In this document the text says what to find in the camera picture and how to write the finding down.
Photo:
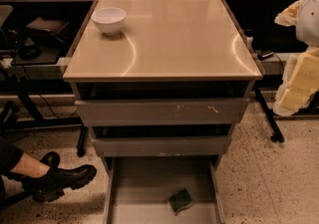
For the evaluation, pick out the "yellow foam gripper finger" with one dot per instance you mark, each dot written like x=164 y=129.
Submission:
x=288 y=17
x=300 y=83

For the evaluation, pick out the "green and yellow sponge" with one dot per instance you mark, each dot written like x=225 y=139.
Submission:
x=179 y=201

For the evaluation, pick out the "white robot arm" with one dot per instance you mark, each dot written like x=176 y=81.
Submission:
x=307 y=27

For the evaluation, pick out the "grey top drawer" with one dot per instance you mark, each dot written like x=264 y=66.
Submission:
x=161 y=112

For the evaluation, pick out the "grey open bottom drawer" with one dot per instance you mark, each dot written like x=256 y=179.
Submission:
x=139 y=188

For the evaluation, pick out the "grey drawer cabinet with counter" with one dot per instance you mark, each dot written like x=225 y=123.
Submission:
x=168 y=50

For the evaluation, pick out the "black table leg right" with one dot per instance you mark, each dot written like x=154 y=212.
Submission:
x=277 y=135

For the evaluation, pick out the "black table leg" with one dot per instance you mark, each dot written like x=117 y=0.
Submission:
x=82 y=142
x=277 y=135

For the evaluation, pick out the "white ceramic bowl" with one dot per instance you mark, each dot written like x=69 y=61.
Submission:
x=109 y=20

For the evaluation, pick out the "black table leg left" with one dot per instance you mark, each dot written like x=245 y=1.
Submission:
x=82 y=142

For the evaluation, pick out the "black device on left shelf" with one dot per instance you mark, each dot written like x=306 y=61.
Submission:
x=42 y=44

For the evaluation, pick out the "black shoe behind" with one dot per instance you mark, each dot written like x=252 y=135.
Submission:
x=51 y=158

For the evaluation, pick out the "black chunky shoe front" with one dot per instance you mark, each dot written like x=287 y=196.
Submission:
x=66 y=178

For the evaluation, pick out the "person's leg in black trousers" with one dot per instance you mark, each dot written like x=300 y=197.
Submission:
x=34 y=173

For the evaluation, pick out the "small black adapter with cable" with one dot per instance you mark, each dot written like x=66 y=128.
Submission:
x=263 y=55

